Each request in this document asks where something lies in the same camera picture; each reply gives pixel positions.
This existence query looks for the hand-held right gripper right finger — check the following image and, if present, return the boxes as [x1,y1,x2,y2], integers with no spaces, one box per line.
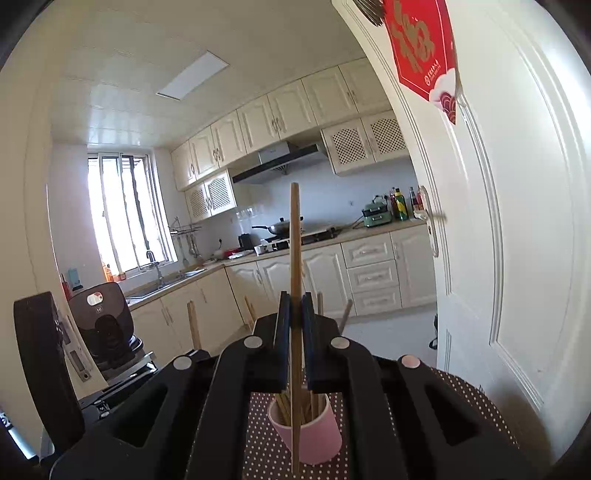
[301,292,521,480]

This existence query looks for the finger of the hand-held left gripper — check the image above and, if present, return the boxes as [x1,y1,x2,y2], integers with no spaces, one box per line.
[13,292,86,455]

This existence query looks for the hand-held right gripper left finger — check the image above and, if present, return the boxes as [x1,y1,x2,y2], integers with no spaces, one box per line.
[48,291,293,480]

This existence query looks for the pink cup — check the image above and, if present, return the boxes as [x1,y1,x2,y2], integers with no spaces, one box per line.
[268,391,343,464]

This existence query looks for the metal door strike plate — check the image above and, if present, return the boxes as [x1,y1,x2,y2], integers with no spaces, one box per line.
[58,318,90,381]

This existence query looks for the cream base cabinets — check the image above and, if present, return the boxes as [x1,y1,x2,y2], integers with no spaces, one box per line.
[127,224,437,356]

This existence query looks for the cream drawer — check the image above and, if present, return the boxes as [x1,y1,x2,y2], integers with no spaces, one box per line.
[342,233,395,268]
[346,261,400,294]
[352,286,402,317]

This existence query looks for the black air fryer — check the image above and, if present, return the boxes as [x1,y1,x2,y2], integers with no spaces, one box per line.
[68,282,145,370]

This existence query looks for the gas stove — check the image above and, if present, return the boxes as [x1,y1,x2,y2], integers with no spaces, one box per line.
[262,225,345,246]

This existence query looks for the black wok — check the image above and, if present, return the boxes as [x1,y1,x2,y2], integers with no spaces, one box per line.
[252,216,305,237]

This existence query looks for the kitchen countertop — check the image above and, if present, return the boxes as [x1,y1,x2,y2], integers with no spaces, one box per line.
[124,217,428,310]

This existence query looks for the green countertop appliance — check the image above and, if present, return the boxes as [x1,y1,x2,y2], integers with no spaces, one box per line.
[361,196,393,228]

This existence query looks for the steel sink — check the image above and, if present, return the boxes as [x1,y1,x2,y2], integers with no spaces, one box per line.
[131,269,206,298]

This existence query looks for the metal faucet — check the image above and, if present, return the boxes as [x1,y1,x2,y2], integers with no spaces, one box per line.
[146,250,165,286]

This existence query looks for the cream lattice door cabinet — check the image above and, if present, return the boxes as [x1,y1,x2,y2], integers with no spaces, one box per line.
[321,110,411,175]
[185,168,238,222]

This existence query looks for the range hood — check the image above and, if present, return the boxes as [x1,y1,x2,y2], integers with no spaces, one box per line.
[231,141,329,185]

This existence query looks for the barred window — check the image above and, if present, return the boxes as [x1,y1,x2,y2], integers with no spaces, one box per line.
[87,153,178,280]

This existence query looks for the white door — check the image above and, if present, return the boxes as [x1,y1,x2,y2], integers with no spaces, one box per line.
[331,0,591,462]

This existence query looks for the ceiling light panel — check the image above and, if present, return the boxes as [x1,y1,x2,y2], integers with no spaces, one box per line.
[156,50,230,100]

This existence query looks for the red door poster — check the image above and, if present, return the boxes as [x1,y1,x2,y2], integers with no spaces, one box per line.
[382,0,464,126]

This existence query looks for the dark hanging brush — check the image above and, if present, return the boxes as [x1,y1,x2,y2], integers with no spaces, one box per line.
[353,0,386,27]

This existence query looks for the wall utensil rack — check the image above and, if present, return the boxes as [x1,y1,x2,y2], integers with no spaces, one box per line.
[168,216,203,269]

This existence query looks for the metal door handle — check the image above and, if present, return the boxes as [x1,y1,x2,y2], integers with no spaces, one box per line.
[417,186,448,258]

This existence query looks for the cream upper wall cabinets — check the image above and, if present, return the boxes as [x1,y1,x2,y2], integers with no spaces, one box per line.
[170,58,393,192]

